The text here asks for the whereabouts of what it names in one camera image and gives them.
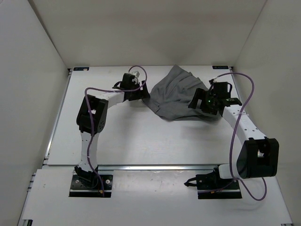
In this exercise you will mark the aluminium rail along table front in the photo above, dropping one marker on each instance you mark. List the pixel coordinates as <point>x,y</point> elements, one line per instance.
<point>156,167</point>

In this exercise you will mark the blue label corner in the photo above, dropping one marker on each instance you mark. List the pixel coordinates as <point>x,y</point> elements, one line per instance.
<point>80,68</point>
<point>220,67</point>

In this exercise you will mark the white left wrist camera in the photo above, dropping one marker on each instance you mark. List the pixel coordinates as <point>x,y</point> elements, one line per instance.
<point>135,74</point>

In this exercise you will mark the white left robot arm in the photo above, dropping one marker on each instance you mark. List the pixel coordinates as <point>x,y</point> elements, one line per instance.
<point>91,121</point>

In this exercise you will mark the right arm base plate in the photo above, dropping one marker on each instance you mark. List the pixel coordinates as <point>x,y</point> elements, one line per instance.
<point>211,186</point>

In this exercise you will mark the blue label right corner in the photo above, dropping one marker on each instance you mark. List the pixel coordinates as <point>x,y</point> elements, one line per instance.
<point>220,67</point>

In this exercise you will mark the grey pleated skirt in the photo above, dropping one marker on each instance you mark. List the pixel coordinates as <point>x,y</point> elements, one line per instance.
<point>170,98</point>

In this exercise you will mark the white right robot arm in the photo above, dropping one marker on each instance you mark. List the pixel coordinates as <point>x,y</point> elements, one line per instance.
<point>252,153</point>

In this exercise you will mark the aluminium rail left table edge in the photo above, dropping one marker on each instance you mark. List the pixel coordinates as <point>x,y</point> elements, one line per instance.
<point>50,141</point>

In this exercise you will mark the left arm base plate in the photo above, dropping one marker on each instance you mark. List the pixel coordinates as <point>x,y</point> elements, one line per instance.
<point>84,189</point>

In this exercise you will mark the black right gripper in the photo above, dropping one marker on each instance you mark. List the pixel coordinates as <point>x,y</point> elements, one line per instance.
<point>201,95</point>

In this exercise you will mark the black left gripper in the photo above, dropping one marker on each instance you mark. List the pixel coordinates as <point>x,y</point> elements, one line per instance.
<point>142,94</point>

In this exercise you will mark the blue label left corner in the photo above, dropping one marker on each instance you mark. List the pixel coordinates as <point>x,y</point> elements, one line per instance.
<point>80,68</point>

